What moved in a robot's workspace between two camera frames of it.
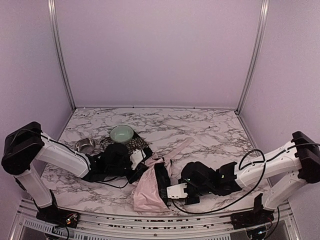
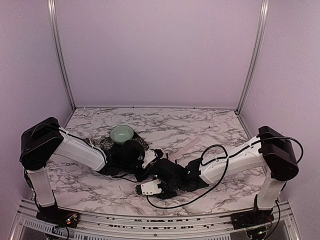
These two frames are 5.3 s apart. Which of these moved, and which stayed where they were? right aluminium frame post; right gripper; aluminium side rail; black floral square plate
Moved: right gripper
Stayed: black floral square plate; right aluminium frame post; aluminium side rail
